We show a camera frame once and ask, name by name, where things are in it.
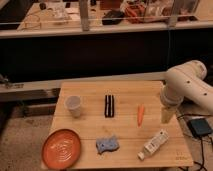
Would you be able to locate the black eraser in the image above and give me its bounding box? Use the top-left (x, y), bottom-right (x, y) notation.
top-left (104, 95), bottom-right (115, 118)

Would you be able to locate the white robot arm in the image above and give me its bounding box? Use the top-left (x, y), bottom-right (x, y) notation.
top-left (160, 60), bottom-right (213, 123)

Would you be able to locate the orange carrot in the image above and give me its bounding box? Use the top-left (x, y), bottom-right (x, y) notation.
top-left (137, 105), bottom-right (145, 127)

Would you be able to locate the black power adapter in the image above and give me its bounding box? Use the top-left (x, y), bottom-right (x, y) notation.
top-left (187, 118), bottom-right (213, 138)

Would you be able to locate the white plastic bottle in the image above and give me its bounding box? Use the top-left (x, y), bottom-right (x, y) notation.
top-left (138, 129), bottom-right (169, 160)

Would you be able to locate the wooden table board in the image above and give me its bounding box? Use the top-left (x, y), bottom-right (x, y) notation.
top-left (50, 81), bottom-right (193, 170)

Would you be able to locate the orange tool on shelf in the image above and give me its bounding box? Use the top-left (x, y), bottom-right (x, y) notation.
top-left (125, 4), bottom-right (145, 24)

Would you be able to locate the black bag on shelf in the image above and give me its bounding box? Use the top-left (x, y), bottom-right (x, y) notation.
top-left (102, 10), bottom-right (124, 25)

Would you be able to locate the orange plate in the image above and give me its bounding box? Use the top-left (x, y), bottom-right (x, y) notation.
top-left (42, 129), bottom-right (81, 170)

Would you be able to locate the black cable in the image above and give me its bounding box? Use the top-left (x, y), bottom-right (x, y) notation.
top-left (193, 134), bottom-right (213, 171)

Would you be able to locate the metal rail beam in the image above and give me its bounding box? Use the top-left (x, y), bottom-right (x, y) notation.
top-left (0, 72), bottom-right (164, 102)

